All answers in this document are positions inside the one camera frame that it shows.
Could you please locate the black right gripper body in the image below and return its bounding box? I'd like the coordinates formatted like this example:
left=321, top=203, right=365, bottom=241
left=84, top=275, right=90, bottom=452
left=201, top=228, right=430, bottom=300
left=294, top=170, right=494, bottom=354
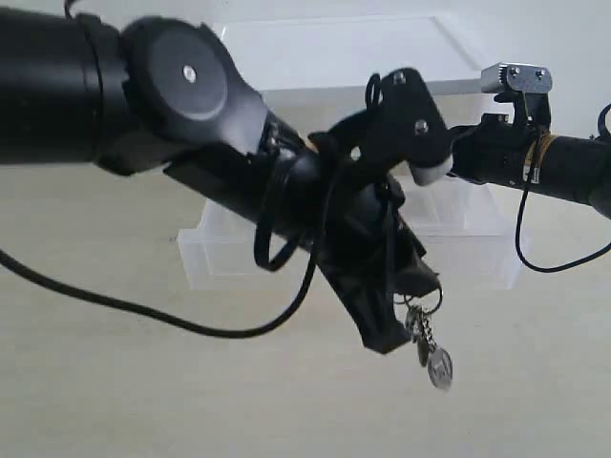
left=448, top=114, right=544, bottom=187

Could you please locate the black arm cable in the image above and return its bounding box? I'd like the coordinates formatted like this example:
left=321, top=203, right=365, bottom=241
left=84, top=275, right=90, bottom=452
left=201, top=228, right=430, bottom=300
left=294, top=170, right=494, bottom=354
left=0, top=73, right=383, bottom=340
left=515, top=102, right=611, bottom=274

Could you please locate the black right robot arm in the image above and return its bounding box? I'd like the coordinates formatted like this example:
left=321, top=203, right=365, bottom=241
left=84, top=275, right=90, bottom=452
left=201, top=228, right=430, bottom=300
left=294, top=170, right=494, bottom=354
left=450, top=114, right=610, bottom=218

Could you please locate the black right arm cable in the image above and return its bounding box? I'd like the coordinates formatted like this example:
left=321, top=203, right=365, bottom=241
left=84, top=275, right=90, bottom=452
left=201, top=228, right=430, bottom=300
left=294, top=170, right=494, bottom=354
left=515, top=102, right=611, bottom=274

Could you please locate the key bunch with blue tag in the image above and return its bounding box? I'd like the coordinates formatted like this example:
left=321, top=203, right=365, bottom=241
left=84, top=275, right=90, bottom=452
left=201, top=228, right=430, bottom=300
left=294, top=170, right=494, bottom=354
left=393, top=287, right=453, bottom=391

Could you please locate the translucent plastic container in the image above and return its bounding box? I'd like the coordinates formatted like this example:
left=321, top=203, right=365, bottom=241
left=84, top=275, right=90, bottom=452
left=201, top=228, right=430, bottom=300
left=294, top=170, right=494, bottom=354
left=178, top=176, right=520, bottom=291

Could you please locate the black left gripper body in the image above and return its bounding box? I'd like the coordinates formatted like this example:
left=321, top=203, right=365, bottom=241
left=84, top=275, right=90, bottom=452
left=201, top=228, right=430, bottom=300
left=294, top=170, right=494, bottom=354
left=305, top=112, right=405, bottom=286

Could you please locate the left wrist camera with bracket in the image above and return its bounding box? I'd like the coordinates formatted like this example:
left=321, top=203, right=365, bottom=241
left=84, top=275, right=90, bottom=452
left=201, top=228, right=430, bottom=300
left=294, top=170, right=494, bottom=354
left=351, top=68, right=453, bottom=187

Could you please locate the white plastic drawer cabinet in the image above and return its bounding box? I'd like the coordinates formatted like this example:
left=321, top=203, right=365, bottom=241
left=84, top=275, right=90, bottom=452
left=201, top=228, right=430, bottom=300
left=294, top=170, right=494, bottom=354
left=212, top=13, right=494, bottom=134

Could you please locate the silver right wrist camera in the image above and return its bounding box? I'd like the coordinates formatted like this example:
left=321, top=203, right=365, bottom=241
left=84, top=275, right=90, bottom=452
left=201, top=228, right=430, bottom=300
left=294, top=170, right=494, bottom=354
left=479, top=61, right=554, bottom=130

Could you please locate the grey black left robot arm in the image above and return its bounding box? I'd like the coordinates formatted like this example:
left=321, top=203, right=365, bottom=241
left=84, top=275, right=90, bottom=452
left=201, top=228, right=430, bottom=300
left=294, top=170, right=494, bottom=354
left=1, top=8, right=452, bottom=354

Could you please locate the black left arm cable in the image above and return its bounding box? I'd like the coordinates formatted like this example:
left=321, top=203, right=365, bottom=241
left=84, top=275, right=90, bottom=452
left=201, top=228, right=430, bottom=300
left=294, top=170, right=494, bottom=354
left=0, top=73, right=383, bottom=340

